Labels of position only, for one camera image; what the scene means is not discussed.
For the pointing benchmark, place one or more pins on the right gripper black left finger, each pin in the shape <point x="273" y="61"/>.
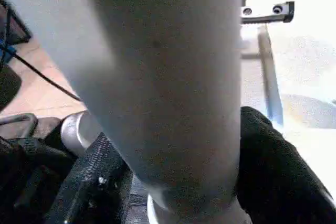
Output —
<point x="92" y="182"/>

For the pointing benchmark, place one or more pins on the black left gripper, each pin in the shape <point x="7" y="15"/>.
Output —
<point x="262" y="14"/>

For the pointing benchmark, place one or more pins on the white plastic table leg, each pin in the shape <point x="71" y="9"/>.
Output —
<point x="170" y="77"/>

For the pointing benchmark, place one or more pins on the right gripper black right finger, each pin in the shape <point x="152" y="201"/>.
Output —
<point x="275" y="176"/>

